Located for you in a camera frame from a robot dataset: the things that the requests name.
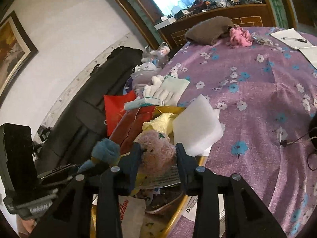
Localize black bag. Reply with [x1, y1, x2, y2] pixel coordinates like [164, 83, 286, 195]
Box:
[35, 46, 142, 174]

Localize red paper bag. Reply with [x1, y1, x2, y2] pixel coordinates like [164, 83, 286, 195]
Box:
[104, 90, 137, 136]

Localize white pouch red text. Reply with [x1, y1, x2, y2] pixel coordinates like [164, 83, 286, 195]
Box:
[119, 196, 146, 238]

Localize clear plastic bag toy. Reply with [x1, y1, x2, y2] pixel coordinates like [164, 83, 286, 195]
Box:
[141, 42, 170, 68]

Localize pink fuzzy plush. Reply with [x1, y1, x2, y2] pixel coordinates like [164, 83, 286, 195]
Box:
[135, 130, 176, 177]

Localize white medicine packet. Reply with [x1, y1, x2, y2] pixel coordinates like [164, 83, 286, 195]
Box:
[124, 97, 161, 111]

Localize white gloves pile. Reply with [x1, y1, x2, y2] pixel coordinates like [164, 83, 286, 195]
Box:
[142, 75, 190, 106]

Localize large white pouch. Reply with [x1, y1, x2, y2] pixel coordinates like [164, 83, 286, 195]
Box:
[182, 193, 225, 224]

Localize clear box of figurines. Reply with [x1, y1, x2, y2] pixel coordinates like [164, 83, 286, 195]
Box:
[135, 184, 183, 214]

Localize black cable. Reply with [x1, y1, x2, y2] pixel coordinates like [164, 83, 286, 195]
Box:
[279, 112, 317, 172]

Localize white foam pad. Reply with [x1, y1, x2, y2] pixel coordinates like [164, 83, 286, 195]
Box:
[173, 94, 223, 157]

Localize framed wall picture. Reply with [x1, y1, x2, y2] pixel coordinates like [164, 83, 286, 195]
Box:
[1, 11, 38, 103]

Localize black pen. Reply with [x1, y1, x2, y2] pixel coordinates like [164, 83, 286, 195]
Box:
[282, 37, 308, 43]

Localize white paper sheets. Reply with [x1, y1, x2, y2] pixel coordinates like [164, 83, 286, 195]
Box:
[270, 28, 317, 68]

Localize purple floral tablecloth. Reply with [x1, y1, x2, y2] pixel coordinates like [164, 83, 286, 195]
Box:
[161, 39, 316, 237]

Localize pink fluffy cloth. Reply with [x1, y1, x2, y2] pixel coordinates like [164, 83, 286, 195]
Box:
[229, 25, 253, 48]

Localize wooden cabinet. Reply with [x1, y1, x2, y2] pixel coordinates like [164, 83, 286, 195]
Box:
[158, 4, 276, 49]

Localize yellow plush towel toy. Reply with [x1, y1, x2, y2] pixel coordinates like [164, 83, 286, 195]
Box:
[142, 112, 178, 135]

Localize red foil snack pouch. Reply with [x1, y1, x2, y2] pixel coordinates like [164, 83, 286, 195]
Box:
[109, 106, 155, 155]

